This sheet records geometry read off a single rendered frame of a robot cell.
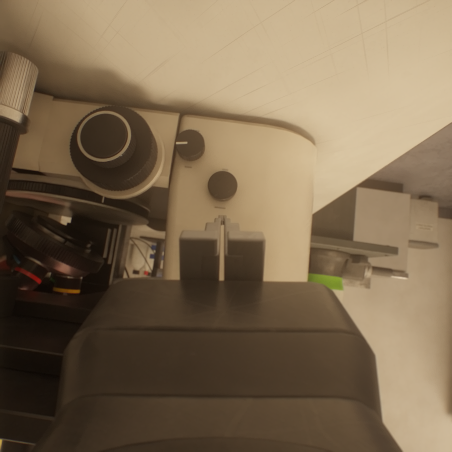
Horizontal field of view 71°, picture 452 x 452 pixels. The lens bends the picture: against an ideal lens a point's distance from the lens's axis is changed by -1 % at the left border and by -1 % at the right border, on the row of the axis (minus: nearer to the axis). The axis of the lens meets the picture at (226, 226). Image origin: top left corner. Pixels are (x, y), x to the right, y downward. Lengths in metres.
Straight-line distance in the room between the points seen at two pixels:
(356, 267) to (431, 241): 2.42
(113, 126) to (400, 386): 3.39
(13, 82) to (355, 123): 0.26
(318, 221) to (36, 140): 0.63
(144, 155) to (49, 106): 0.11
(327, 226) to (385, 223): 1.90
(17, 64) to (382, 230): 2.56
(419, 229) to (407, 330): 0.92
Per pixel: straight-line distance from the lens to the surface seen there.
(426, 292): 3.52
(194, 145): 0.27
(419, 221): 3.22
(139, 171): 0.25
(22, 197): 0.37
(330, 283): 0.80
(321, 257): 0.78
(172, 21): 0.22
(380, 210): 2.69
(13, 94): 0.27
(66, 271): 0.37
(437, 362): 3.63
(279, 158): 0.28
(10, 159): 0.26
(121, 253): 0.90
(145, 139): 0.26
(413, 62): 0.24
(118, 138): 0.25
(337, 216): 0.82
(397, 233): 2.73
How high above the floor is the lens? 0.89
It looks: 9 degrees down
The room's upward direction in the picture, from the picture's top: 172 degrees counter-clockwise
